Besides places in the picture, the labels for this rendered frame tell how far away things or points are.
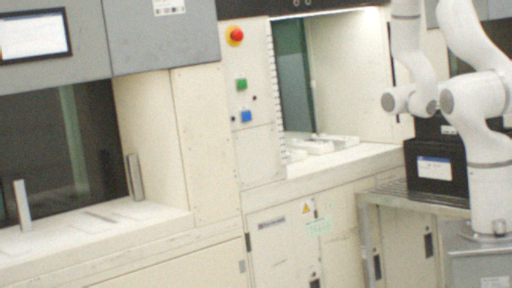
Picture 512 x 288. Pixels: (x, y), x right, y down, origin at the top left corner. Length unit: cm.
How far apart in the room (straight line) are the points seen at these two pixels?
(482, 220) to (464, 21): 51
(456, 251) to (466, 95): 39
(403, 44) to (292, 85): 123
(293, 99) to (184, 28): 131
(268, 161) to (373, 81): 67
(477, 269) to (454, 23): 62
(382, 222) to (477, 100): 95
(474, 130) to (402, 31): 46
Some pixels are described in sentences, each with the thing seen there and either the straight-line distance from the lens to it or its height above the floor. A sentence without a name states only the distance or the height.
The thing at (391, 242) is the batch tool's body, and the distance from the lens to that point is 269.
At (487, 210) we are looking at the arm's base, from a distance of 189.
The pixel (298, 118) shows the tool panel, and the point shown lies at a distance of 330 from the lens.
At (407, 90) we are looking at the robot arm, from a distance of 219.
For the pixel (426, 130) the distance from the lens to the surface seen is 238.
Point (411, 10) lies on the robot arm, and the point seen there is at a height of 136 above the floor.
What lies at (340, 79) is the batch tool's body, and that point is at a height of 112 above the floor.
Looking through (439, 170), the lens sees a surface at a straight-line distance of 234.
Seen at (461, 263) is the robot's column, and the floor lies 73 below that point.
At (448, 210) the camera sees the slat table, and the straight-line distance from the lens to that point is 222.
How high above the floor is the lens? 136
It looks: 9 degrees down
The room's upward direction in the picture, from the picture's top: 7 degrees counter-clockwise
